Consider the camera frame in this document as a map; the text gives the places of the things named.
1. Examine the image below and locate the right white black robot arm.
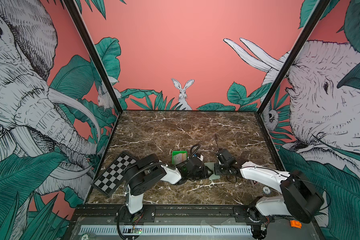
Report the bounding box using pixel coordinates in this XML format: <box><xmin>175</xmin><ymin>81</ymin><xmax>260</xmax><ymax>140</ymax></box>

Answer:
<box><xmin>215</xmin><ymin>149</ymin><xmax>325</xmax><ymax>224</ymax></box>

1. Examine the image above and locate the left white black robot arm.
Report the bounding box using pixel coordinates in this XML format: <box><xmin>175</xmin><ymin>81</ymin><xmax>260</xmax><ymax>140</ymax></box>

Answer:
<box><xmin>125</xmin><ymin>154</ymin><xmax>214</xmax><ymax>215</ymax></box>

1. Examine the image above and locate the white perforated cable duct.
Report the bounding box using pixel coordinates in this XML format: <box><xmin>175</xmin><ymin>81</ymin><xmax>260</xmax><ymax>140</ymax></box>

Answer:
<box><xmin>78</xmin><ymin>225</ymin><xmax>252</xmax><ymax>236</ymax></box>

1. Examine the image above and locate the right black frame post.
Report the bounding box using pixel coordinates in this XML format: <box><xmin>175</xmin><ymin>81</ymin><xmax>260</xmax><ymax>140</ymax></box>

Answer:
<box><xmin>257</xmin><ymin>0</ymin><xmax>330</xmax><ymax>115</ymax></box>

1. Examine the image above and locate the black frame post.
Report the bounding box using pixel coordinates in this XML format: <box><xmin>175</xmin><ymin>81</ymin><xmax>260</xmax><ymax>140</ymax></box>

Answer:
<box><xmin>257</xmin><ymin>0</ymin><xmax>330</xmax><ymax>115</ymax></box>
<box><xmin>63</xmin><ymin>0</ymin><xmax>123</xmax><ymax>115</ymax></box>

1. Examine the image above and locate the left black frame post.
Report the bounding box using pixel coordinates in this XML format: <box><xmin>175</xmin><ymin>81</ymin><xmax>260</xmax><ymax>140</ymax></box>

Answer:
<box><xmin>63</xmin><ymin>0</ymin><xmax>123</xmax><ymax>115</ymax></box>

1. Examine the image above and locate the orange plastic clip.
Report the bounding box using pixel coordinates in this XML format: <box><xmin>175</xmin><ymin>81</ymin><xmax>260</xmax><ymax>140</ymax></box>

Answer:
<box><xmin>290</xmin><ymin>220</ymin><xmax>302</xmax><ymax>229</ymax></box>

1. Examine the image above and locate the green plastic card tray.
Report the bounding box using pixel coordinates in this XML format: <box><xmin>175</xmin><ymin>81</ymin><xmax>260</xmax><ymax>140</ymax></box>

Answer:
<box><xmin>172</xmin><ymin>151</ymin><xmax>188</xmax><ymax>165</ymax></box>

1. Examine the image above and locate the black front mounting rail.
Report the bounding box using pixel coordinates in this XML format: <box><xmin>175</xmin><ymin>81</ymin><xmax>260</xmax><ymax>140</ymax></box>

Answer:
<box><xmin>71</xmin><ymin>204</ymin><xmax>254</xmax><ymax>224</ymax></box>

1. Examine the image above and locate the small round white sticker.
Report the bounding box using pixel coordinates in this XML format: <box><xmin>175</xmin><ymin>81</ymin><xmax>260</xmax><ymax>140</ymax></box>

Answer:
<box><xmin>263</xmin><ymin>187</ymin><xmax>272</xmax><ymax>195</ymax></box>

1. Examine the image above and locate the black white checkerboard plate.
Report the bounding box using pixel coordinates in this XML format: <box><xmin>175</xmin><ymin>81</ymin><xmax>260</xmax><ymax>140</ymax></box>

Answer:
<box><xmin>92</xmin><ymin>151</ymin><xmax>138</xmax><ymax>198</ymax></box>

